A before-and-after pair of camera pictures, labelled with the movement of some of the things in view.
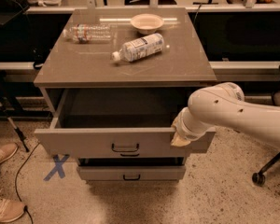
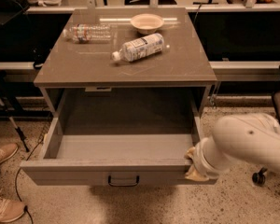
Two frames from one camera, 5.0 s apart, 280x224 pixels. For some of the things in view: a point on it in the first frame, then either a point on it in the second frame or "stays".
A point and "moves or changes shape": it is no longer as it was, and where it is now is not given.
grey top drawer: (118, 123) moves or changes shape
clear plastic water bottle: (89, 33) stays
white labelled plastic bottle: (140, 48) stays
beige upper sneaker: (3, 153) stays
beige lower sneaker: (3, 210) stays
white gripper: (188, 132) -> (200, 161)
